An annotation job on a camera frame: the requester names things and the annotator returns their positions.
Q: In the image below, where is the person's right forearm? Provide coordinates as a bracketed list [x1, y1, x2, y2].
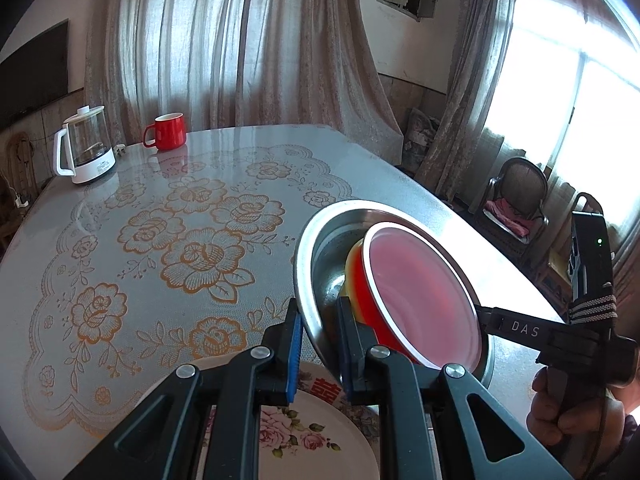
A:
[575, 400, 640, 480]

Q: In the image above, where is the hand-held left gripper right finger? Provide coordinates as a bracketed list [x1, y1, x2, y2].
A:
[336, 296, 573, 480]

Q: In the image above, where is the dark wooden armchair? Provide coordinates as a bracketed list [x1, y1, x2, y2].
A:
[472, 156, 550, 261]

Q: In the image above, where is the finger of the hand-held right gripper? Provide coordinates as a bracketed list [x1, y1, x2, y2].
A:
[475, 304, 557, 357]

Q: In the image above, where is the red plastic bowl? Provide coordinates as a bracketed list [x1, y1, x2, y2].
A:
[350, 221, 482, 366]

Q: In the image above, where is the patterned cushion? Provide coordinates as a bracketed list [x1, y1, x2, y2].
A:
[404, 106, 442, 173]

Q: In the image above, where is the pink seat cushion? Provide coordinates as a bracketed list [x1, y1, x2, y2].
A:
[484, 197, 536, 238]

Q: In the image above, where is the red mug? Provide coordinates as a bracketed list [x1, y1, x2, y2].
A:
[143, 112, 187, 151]

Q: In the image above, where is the person's right hand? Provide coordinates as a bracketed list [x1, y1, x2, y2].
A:
[530, 367, 627, 448]

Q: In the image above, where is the beige lace curtain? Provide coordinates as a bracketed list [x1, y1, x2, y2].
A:
[82, 0, 405, 166]
[415, 0, 521, 201]

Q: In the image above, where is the red and blue floral plate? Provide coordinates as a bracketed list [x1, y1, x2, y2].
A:
[134, 352, 388, 480]

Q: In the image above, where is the white glass electric kettle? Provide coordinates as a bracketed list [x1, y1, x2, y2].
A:
[53, 105, 117, 185]

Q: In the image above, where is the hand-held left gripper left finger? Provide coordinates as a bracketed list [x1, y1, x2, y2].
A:
[65, 297, 305, 480]

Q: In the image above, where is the small pink rose plate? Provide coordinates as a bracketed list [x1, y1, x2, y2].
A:
[197, 391, 382, 480]

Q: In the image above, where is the stainless steel bowl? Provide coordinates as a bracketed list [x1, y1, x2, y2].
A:
[292, 200, 495, 383]

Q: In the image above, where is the black flat television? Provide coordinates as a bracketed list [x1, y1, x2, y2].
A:
[0, 19, 69, 131]

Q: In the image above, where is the yellow plastic bowl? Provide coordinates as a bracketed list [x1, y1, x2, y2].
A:
[344, 240, 373, 326]

